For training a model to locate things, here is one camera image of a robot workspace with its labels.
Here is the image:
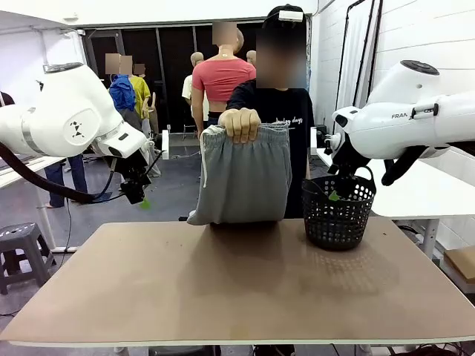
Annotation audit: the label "white hanging backdrop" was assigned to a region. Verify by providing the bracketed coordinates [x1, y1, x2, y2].
[332, 0, 384, 112]

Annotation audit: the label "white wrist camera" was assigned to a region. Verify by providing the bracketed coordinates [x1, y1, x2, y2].
[160, 129, 171, 161]
[310, 126, 328, 156]

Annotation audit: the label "person's right hand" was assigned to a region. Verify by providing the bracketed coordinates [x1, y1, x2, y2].
[217, 107, 262, 145]

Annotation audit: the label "grey training pants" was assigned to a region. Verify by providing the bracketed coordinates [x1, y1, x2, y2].
[186, 123, 295, 226]

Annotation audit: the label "black left arm cable bundle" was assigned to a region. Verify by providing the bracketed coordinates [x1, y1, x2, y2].
[0, 142, 114, 205]

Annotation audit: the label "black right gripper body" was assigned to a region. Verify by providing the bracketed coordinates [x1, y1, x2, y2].
[327, 132, 369, 179]

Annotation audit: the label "brown cardboard box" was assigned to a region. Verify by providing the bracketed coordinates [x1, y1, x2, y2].
[442, 245, 475, 286]

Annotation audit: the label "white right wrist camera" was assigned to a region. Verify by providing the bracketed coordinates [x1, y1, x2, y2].
[310, 126, 328, 156]

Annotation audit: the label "dark blue jeans on stand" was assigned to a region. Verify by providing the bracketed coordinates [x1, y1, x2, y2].
[43, 154, 90, 209]

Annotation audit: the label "grey plastic stool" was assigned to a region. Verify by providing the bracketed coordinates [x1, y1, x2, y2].
[0, 221, 57, 296]

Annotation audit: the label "person in black t-shirt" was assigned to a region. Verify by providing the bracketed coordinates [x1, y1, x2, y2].
[226, 79, 315, 220]

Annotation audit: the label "black perforated plastic basket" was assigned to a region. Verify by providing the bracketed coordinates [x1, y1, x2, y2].
[301, 165, 378, 251]

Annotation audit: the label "mannequin with cream shirt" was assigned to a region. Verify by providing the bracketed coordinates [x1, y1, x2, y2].
[181, 51, 206, 131]

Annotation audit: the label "mannequin with red crop top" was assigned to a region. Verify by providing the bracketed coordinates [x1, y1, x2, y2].
[190, 21, 258, 129]

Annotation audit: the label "black cap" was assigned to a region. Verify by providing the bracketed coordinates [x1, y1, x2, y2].
[262, 4, 307, 30]

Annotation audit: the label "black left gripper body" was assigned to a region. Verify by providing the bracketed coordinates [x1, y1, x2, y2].
[110, 147, 153, 205]

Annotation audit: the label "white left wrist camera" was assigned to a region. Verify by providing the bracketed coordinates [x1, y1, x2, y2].
[160, 129, 171, 161]

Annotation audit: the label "white head-mounted camera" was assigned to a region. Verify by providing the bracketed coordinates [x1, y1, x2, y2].
[278, 9, 307, 22]

